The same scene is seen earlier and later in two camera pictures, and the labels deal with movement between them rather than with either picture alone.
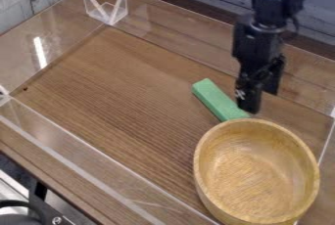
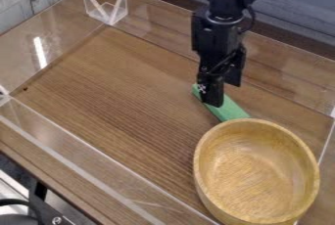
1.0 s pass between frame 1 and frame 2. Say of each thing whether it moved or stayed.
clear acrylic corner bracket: stayed
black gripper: moved
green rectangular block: stayed
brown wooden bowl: stayed
